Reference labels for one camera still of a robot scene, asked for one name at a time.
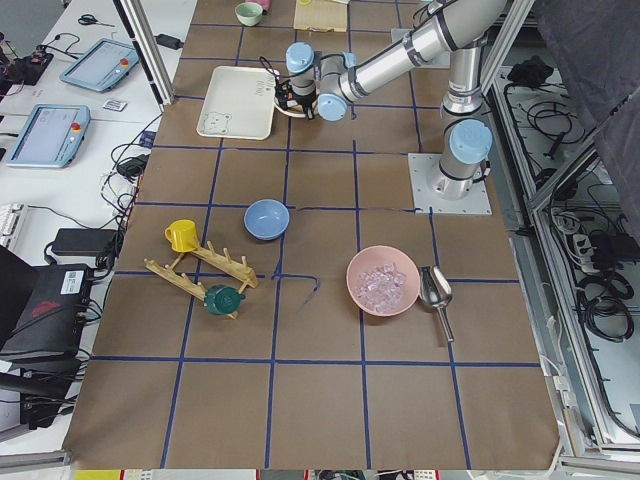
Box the wooden cup rack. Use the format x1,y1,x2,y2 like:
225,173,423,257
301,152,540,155
144,240,260,320

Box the blue teach pendant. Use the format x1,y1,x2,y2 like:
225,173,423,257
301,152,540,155
6,104,91,169
60,38,139,92

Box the wooden cutting board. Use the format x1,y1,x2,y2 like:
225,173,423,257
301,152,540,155
293,0,348,33

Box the metal scoop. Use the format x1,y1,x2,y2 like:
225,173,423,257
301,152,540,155
419,266,455,343

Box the scissors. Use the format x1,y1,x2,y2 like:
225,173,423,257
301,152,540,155
77,14,113,27

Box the cream round plate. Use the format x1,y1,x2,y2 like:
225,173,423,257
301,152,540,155
274,104,307,119

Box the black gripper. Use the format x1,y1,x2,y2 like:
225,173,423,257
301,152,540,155
274,79,317,120

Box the cream bear tray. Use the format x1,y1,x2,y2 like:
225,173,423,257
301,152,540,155
196,66,275,140

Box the yellow mug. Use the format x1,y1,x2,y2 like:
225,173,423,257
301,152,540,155
164,219,200,253

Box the pink bowl with ice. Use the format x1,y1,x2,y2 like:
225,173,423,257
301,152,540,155
346,245,420,316

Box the black computer box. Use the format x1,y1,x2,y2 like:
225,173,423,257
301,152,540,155
1,264,93,361

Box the aluminium frame post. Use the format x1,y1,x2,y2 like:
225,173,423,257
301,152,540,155
113,0,175,107

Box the black power adapter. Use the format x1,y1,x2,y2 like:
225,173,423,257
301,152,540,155
51,228,116,257

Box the pink cloth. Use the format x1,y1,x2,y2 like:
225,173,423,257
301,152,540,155
254,0,271,14

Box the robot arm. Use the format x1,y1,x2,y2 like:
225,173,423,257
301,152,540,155
275,1,506,154

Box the dark green mug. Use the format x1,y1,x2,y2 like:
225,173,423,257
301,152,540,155
203,285,245,318

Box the blue teach pendant near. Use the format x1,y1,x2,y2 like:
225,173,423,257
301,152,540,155
6,104,91,169

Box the blue bowl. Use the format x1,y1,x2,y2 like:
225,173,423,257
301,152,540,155
244,199,290,241

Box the blue teach pendant far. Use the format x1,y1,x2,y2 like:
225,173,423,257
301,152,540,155
60,38,139,92

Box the green bowl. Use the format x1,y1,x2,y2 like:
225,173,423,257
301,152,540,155
235,1,263,27

